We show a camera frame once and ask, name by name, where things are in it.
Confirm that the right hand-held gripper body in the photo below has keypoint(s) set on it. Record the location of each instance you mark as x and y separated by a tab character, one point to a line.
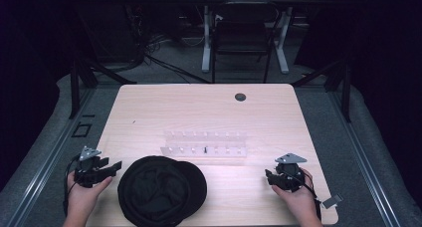
290	175

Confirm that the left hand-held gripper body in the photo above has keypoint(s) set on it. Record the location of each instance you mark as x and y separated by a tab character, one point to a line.
87	169

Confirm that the person's right hand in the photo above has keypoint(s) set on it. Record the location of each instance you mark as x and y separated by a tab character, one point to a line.
300	200

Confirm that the person's left hand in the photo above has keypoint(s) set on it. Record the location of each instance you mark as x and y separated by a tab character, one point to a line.
83	197

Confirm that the black cap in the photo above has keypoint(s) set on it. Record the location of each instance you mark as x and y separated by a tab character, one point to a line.
159	192

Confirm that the clear acrylic rack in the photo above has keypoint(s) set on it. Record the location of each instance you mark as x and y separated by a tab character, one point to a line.
204	144

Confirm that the black table grommet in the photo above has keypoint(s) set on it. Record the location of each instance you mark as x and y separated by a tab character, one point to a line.
240	97

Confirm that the black chair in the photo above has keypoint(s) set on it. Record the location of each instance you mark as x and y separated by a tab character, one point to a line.
244	34

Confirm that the aluminium floor rail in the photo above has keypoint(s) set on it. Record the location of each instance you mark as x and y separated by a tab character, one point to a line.
43	167
361	160

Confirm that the black metal frame stand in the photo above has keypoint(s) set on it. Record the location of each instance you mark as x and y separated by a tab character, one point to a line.
346	94
74	87

